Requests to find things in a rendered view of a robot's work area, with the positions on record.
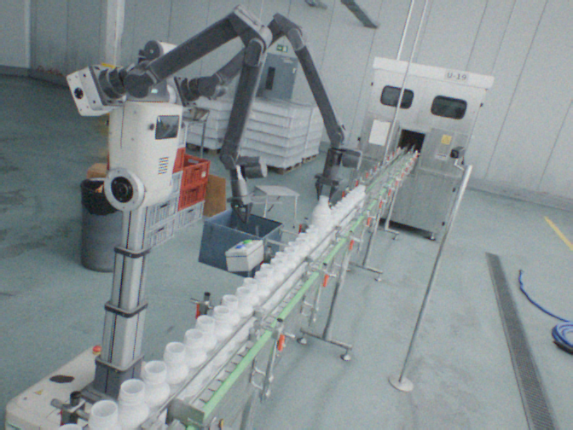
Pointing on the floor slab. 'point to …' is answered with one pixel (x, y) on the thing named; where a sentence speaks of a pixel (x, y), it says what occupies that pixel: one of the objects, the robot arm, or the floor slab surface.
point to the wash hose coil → (555, 325)
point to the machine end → (421, 134)
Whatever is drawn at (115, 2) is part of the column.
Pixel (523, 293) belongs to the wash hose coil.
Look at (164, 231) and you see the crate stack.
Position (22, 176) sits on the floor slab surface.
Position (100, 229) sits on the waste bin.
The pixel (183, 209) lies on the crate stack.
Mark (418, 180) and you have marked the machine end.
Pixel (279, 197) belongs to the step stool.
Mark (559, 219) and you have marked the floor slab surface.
